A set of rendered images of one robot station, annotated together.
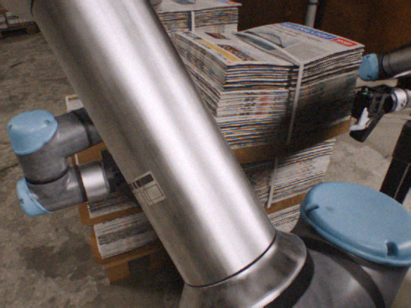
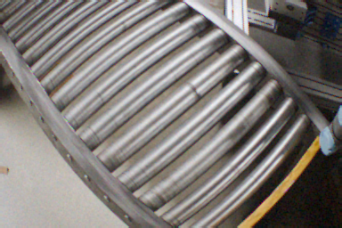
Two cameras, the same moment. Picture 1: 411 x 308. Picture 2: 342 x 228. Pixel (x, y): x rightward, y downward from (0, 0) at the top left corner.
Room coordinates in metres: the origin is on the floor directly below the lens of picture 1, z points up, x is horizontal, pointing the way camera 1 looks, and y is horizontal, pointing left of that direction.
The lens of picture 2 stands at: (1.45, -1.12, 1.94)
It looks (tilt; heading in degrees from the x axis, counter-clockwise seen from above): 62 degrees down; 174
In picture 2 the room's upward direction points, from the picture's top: 10 degrees clockwise
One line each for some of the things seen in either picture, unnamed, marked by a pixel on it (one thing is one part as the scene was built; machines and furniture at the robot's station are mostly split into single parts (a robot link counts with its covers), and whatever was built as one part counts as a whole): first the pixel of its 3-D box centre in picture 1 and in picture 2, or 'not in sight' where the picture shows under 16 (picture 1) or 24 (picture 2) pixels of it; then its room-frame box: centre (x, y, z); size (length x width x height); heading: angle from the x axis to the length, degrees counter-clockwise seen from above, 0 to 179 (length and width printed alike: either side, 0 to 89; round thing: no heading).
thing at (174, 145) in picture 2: not in sight; (199, 124); (0.85, -0.99, 0.77); 0.47 x 0.05 x 0.05; 137
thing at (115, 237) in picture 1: (115, 174); not in sight; (1.24, 0.45, 0.30); 0.76 x 0.30 x 0.60; 24
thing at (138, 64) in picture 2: not in sight; (135, 66); (0.72, -1.14, 0.77); 0.47 x 0.05 x 0.05; 137
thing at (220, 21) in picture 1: (178, 36); not in sight; (1.30, 0.12, 0.95); 0.38 x 0.29 x 0.23; 115
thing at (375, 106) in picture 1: (371, 103); not in sight; (0.84, -0.48, 0.87); 0.12 x 0.08 x 0.09; 117
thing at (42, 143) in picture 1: (48, 142); not in sight; (0.47, 0.28, 0.97); 0.11 x 0.08 x 0.11; 138
